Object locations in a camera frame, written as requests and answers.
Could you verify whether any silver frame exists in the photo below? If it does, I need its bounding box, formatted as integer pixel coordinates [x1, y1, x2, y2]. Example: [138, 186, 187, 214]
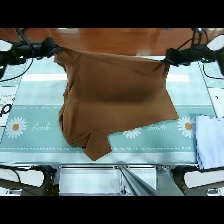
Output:
[0, 161, 224, 197]

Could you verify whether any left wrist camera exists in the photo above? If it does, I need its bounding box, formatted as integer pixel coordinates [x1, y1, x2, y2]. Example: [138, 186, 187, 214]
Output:
[14, 28, 30, 44]

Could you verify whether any black cable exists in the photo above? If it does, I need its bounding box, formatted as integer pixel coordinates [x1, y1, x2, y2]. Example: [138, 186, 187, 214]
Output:
[199, 61, 224, 81]
[0, 58, 35, 83]

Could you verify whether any pale blue garment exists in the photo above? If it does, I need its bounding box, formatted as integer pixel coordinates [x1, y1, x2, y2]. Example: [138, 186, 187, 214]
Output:
[193, 114, 224, 171]

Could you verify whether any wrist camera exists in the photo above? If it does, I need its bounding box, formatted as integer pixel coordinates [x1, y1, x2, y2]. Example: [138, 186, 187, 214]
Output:
[14, 28, 30, 44]
[190, 28, 205, 46]

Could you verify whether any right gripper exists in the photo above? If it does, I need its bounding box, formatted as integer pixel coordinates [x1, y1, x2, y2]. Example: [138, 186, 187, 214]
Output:
[163, 47, 189, 67]

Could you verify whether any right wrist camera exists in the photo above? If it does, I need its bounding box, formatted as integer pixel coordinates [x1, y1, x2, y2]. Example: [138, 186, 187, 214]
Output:
[190, 28, 205, 46]

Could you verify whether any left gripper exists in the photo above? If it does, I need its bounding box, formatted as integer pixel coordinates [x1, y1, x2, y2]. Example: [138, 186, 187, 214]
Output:
[40, 36, 63, 60]

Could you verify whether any brown T-shirt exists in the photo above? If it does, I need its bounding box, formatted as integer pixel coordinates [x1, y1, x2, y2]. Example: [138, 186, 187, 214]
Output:
[53, 46, 181, 162]

